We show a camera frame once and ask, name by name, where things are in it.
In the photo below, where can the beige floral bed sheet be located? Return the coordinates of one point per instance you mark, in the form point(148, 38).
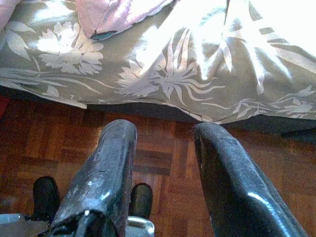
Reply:
point(148, 81)

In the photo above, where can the black right robot foot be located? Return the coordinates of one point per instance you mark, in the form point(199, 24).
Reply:
point(142, 200)

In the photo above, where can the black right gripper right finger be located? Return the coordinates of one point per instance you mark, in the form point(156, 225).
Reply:
point(232, 185)

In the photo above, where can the black robot foot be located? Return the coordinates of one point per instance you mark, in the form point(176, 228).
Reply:
point(142, 200)
point(45, 197)

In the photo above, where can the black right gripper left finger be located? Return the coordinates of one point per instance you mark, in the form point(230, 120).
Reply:
point(103, 177)

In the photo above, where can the black left robot foot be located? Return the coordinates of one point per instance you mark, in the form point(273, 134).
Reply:
point(45, 197)

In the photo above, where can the pink cartoon print quilt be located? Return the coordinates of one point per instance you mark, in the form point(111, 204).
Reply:
point(118, 14)

